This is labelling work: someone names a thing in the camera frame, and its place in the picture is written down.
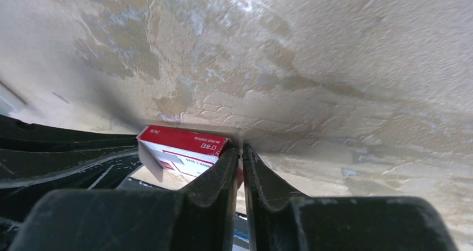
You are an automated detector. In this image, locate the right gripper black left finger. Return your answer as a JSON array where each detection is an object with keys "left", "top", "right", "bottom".
[{"left": 10, "top": 146, "right": 239, "bottom": 250}]

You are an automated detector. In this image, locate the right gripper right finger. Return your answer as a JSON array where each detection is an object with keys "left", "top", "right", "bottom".
[{"left": 242, "top": 144, "right": 457, "bottom": 250}]

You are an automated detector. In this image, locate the red staple box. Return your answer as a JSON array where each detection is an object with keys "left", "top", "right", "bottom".
[{"left": 136, "top": 125, "right": 233, "bottom": 182}]

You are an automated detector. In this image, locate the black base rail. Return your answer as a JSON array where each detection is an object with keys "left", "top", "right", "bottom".
[{"left": 1, "top": 116, "right": 141, "bottom": 223}]

